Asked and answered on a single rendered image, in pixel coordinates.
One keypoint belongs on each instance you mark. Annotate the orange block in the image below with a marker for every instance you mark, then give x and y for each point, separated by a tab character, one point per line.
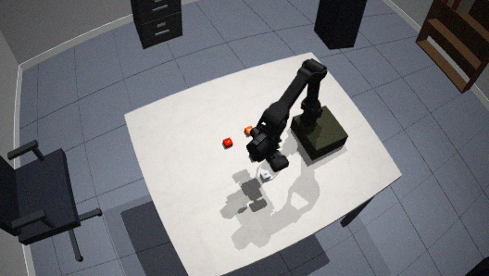
247	130

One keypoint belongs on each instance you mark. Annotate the red block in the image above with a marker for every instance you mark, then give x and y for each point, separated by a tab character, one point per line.
227	142

